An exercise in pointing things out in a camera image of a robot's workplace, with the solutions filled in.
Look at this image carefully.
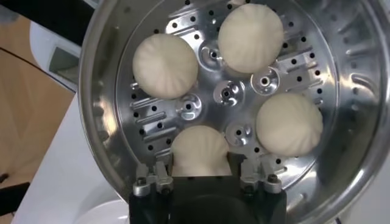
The white black robot torso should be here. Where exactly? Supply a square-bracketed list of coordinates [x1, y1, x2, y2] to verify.
[0, 0, 97, 93]

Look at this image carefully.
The white oval plate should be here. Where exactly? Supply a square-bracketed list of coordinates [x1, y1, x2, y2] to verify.
[74, 199, 130, 224]

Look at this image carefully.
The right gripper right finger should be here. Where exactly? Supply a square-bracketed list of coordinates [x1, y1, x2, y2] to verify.
[227, 151, 283, 195]

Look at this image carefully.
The white steamed baozi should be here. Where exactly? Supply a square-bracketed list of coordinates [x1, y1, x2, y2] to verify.
[132, 32, 199, 100]
[255, 92, 324, 158]
[169, 124, 233, 177]
[218, 2, 285, 74]

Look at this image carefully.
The stainless steel steamer pot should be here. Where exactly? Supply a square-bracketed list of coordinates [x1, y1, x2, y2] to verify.
[77, 0, 390, 224]

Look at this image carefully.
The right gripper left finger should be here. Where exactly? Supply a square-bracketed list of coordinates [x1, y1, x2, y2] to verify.
[132, 160, 175, 198]

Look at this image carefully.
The thin black cable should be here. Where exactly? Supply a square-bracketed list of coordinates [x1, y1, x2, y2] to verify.
[0, 47, 77, 93]

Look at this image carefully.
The black block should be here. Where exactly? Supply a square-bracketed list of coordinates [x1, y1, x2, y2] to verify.
[0, 172, 32, 216]

